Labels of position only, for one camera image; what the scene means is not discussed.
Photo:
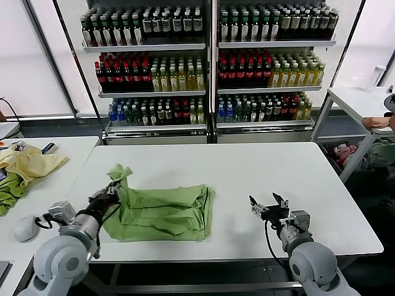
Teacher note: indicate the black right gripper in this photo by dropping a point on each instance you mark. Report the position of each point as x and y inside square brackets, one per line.
[276, 214]

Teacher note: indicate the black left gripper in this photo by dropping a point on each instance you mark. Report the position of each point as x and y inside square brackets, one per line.
[100, 206]

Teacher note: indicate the light green polo shirt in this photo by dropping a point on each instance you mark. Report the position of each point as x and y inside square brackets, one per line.
[166, 212]

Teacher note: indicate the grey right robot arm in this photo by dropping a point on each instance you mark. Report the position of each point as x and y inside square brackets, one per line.
[311, 265]

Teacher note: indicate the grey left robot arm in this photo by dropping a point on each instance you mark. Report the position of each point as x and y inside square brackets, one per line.
[61, 253]

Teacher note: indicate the pink clothes pile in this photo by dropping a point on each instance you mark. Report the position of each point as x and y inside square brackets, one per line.
[344, 152]

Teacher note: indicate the grey green clothes pile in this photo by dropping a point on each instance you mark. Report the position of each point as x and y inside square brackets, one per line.
[375, 154]

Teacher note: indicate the person hand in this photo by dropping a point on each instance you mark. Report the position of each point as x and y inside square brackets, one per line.
[376, 122]

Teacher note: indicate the white side table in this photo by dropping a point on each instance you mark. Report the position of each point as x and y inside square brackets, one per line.
[78, 148]

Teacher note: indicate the large white work table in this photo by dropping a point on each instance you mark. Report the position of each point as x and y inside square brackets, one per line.
[333, 191]

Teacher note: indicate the blue white small tool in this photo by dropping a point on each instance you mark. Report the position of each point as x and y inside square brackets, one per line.
[49, 149]

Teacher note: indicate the blue water bottle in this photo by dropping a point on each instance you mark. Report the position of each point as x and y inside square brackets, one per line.
[121, 117]
[220, 114]
[112, 117]
[229, 114]

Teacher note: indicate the green clear bottle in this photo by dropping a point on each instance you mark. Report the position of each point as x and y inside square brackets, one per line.
[237, 114]
[136, 117]
[129, 117]
[246, 114]

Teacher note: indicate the pale yellow garment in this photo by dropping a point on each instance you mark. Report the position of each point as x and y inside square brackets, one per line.
[31, 166]

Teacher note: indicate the small dark bottle white cap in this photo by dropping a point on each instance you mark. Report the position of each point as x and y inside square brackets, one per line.
[261, 113]
[144, 117]
[152, 117]
[253, 113]

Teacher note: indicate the white computer mouse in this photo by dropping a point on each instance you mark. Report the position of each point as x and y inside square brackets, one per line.
[24, 231]

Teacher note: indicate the small brown label bottle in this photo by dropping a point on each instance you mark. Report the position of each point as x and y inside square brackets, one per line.
[269, 111]
[168, 115]
[276, 111]
[160, 115]

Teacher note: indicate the small cola bottle red cap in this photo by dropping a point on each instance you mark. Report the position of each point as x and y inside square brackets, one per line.
[185, 115]
[176, 115]
[284, 110]
[292, 110]

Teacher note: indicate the small yellow juice bottle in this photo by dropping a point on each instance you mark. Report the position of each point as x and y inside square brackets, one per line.
[192, 116]
[299, 112]
[307, 111]
[200, 116]

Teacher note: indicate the small metallic object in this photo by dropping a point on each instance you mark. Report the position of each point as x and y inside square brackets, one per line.
[19, 145]

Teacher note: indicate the crumpled green garment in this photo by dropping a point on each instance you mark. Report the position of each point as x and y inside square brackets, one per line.
[7, 191]

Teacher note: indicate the small purple object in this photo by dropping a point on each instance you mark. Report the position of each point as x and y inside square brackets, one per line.
[2, 177]

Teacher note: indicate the dark flat tablet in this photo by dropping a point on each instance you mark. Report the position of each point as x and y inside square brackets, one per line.
[5, 269]

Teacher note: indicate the yellow tea bottle white cap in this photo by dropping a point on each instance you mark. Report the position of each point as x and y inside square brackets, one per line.
[283, 77]
[292, 77]
[318, 76]
[300, 77]
[309, 76]
[274, 77]

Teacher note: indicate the white table with metal legs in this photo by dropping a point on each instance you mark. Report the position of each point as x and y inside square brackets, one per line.
[348, 101]

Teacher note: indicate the metal beverage shelf unit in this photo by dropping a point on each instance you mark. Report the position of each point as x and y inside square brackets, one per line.
[145, 47]
[274, 44]

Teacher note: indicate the dark tea bottle green cap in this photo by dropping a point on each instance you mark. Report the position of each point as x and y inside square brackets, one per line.
[244, 31]
[87, 34]
[106, 34]
[125, 33]
[97, 34]
[224, 31]
[116, 33]
[274, 30]
[254, 31]
[264, 30]
[135, 33]
[234, 31]

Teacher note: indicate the small dark object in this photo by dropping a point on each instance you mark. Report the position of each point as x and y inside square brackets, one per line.
[391, 89]

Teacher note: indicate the dark bottle black white label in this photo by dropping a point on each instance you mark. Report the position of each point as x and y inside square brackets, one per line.
[147, 26]
[156, 26]
[197, 25]
[166, 25]
[187, 25]
[176, 25]

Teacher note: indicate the dark bottle beige label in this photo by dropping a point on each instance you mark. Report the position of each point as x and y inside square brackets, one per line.
[285, 26]
[294, 26]

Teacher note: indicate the dark bottle grey label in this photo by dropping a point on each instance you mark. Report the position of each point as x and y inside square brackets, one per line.
[305, 25]
[324, 24]
[332, 24]
[314, 24]

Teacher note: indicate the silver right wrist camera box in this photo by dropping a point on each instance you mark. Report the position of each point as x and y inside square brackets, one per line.
[301, 220]

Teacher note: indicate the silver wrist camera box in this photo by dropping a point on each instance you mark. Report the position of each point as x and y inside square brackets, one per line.
[301, 220]
[61, 211]

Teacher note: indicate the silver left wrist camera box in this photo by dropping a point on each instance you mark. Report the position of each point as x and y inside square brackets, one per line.
[61, 211]

